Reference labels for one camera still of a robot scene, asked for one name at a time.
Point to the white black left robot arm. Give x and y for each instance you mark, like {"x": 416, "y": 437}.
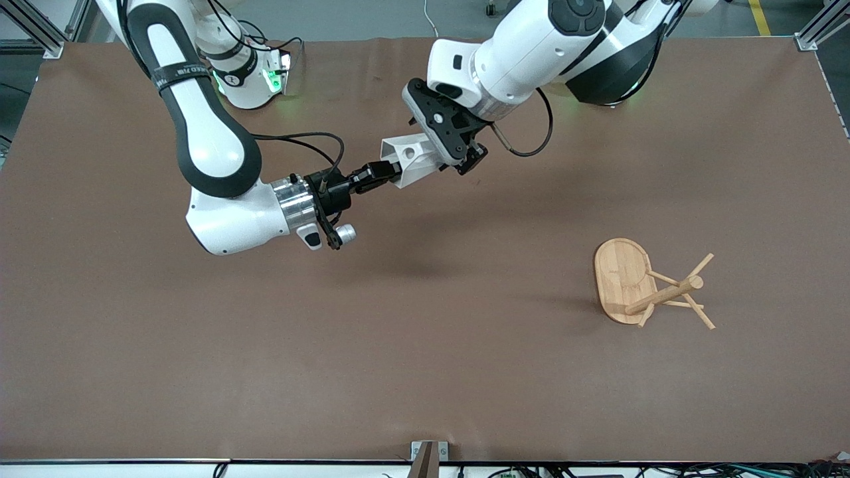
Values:
{"x": 531, "y": 46}

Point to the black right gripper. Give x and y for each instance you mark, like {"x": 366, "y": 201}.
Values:
{"x": 334, "y": 190}

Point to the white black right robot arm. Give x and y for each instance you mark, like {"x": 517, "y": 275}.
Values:
{"x": 212, "y": 133}

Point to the grey metal table bracket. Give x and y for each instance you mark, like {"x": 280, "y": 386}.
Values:
{"x": 429, "y": 455}

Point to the aluminium frame profile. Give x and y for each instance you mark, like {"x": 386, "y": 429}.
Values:
{"x": 820, "y": 30}
{"x": 36, "y": 30}

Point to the wooden cup rack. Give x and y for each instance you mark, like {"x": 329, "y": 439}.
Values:
{"x": 621, "y": 279}

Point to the white angular plastic cup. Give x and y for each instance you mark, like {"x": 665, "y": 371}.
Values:
{"x": 413, "y": 162}

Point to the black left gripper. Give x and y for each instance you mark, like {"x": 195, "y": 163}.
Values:
{"x": 473, "y": 157}

